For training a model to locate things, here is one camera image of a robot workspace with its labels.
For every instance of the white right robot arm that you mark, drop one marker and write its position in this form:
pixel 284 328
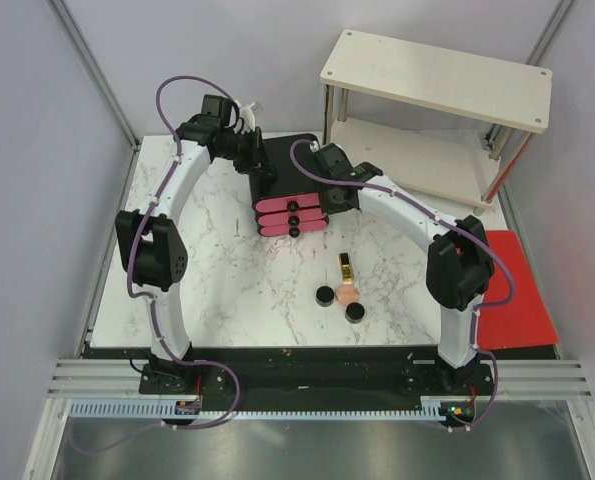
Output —
pixel 458 267

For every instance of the red board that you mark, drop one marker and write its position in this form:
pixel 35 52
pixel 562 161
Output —
pixel 524 322

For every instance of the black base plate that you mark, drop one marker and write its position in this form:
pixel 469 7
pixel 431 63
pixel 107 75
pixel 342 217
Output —
pixel 322 377

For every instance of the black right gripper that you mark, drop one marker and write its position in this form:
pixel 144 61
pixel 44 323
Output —
pixel 336 208

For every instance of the pink top drawer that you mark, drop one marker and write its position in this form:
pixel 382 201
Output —
pixel 289 205

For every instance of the white two-tier shelf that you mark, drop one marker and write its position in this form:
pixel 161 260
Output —
pixel 437 121

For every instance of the gold black lipstick case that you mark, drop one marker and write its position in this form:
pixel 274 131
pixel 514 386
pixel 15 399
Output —
pixel 346 268

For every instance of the black round jar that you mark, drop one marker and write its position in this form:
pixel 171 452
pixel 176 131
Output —
pixel 355 312
pixel 325 296

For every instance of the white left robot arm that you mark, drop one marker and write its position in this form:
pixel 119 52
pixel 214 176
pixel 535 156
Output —
pixel 152 251

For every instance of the white cable duct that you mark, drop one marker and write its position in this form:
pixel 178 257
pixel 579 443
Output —
pixel 186 409

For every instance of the black drawer cabinet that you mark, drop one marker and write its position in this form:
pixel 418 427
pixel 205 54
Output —
pixel 289 185

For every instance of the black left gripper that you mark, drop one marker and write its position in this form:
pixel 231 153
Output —
pixel 258 165

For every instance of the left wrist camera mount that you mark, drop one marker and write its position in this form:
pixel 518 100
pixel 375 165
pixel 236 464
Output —
pixel 246 116

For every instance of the pink bottom drawer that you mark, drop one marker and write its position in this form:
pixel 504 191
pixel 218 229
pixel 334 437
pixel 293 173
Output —
pixel 293 231

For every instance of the pink drawer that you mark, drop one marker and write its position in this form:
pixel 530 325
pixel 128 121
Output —
pixel 289 205
pixel 293 231
pixel 290 218

